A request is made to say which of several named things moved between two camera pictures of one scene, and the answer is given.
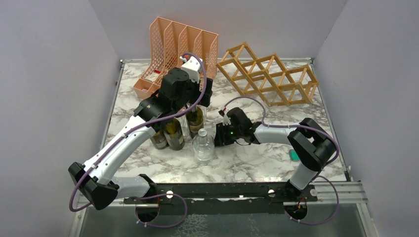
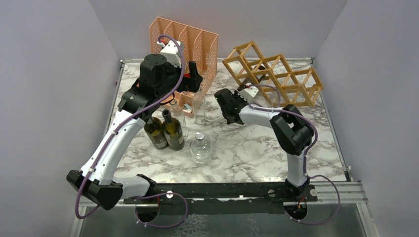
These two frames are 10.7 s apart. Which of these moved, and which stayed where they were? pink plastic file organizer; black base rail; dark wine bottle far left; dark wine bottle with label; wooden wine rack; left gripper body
Moved: left gripper body; dark wine bottle with label
Stayed: pink plastic file organizer; wooden wine rack; dark wine bottle far left; black base rail
